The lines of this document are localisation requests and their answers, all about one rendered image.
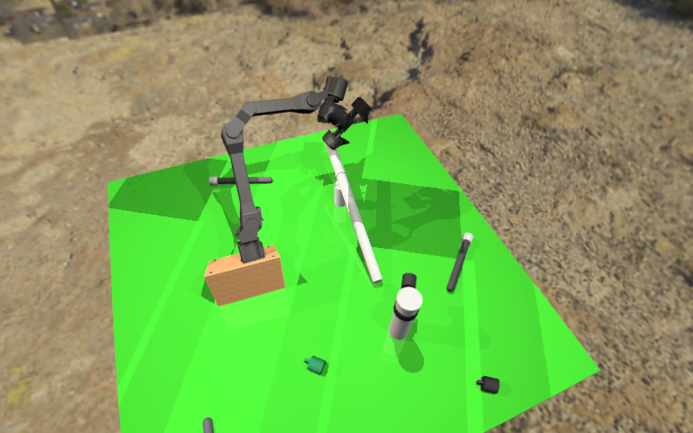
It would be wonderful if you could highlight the grey metal post with cap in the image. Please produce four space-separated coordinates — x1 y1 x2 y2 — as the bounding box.
389 288 422 340

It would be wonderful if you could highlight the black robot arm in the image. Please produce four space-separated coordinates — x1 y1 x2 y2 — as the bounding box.
221 76 348 264

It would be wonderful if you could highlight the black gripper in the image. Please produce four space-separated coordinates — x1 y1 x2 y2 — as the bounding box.
322 97 372 150

